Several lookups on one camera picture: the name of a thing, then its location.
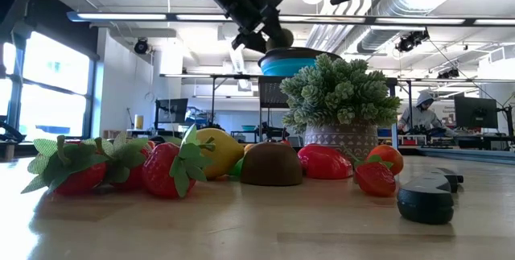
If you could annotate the potted artificial succulent plant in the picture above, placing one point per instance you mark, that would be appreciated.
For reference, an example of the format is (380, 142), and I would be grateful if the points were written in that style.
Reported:
(338, 91)

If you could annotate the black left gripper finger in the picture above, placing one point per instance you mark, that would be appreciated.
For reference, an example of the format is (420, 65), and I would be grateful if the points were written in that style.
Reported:
(278, 26)

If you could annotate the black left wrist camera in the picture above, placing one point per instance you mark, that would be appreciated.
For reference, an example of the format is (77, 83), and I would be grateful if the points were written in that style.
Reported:
(249, 42)

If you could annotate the brown kiwi half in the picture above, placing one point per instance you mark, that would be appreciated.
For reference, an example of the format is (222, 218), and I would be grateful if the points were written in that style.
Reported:
(271, 165)

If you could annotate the red bell pepper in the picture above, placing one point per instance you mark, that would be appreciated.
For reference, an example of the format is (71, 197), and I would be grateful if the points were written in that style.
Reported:
(322, 163)

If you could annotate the teal background bowl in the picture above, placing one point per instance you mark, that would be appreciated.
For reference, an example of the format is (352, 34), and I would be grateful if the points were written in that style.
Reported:
(248, 128)

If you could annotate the black kitchen knife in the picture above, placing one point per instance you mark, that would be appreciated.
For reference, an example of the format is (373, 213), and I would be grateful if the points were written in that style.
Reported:
(424, 199)

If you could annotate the black ceiling spot lamp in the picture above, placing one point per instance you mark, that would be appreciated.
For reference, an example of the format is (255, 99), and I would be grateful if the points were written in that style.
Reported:
(141, 46)

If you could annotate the black track light cluster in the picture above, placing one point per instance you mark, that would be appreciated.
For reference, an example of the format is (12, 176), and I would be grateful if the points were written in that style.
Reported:
(448, 74)
(410, 42)

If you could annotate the yellow cylinder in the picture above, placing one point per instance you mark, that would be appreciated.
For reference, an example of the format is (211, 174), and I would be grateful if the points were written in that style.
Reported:
(139, 122)

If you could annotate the green plastic apple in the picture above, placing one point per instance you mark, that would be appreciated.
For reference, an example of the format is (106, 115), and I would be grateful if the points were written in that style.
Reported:
(237, 169)

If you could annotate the black computer monitor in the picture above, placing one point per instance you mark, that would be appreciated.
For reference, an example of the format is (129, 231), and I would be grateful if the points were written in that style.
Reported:
(476, 112)
(173, 110)

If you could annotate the yellow plastic lemon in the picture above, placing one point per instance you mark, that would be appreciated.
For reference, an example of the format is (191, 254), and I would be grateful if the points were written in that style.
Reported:
(225, 151)

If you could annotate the blue collapsible colander bowl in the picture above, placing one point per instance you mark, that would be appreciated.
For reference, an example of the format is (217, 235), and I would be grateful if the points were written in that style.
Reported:
(285, 67)

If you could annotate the black background rig frame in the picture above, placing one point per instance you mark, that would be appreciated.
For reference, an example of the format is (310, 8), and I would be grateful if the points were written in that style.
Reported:
(181, 75)

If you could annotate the large window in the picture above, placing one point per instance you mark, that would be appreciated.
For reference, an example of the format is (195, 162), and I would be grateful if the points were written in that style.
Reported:
(52, 91)

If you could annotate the whole brown kiwi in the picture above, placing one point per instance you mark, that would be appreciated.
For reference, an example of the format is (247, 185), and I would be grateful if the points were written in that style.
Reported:
(289, 36)

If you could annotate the black overhead light bar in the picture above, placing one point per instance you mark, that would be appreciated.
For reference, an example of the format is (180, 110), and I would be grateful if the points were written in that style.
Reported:
(402, 19)

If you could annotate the red plastic tomato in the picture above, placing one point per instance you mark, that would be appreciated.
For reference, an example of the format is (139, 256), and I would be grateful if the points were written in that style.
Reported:
(286, 143)

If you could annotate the person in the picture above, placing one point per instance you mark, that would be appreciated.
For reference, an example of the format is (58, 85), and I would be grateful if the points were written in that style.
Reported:
(422, 117)

